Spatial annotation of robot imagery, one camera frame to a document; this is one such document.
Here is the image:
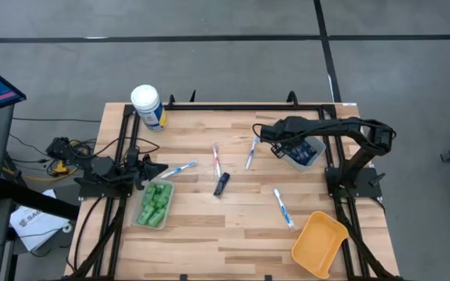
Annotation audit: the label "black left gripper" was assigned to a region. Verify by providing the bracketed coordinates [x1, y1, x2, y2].
[127, 147, 170, 191]

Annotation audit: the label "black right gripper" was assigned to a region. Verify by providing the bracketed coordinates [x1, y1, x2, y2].
[259, 116, 308, 159]

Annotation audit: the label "green travel bottle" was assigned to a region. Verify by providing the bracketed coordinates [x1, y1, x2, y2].
[142, 183, 157, 205]
[136, 204, 154, 226]
[154, 183, 173, 208]
[148, 208, 168, 229]

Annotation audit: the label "red toothbrush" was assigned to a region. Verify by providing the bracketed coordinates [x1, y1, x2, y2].
[212, 141, 223, 181]

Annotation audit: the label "small black blue device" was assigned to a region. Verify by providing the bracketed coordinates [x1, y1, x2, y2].
[213, 172, 231, 197]

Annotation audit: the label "blue toothbrush in clear bag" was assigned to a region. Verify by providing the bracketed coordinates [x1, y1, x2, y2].
[273, 187, 297, 229]
[159, 160, 199, 180]

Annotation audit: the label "purple toothbrush in clear bag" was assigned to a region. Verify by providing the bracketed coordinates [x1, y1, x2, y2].
[245, 136, 261, 171]

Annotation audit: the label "grey plastic bin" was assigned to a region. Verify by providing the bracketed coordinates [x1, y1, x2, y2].
[280, 134, 327, 173]

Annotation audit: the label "white wipes canister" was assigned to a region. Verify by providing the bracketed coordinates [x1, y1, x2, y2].
[130, 84, 169, 133]

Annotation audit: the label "clear plastic bin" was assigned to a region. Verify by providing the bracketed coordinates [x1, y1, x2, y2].
[131, 179, 176, 231]

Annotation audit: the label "yellow plastic tray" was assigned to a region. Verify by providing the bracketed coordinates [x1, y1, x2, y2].
[291, 211, 350, 279]

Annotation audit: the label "white printed paper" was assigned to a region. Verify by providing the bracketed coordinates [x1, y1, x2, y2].
[9, 188, 73, 252]

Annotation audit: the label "black table frame rails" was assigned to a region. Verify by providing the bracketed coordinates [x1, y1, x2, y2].
[63, 101, 405, 281]

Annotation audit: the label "yellow cable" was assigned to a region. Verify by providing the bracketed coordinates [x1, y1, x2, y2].
[1, 162, 78, 183]

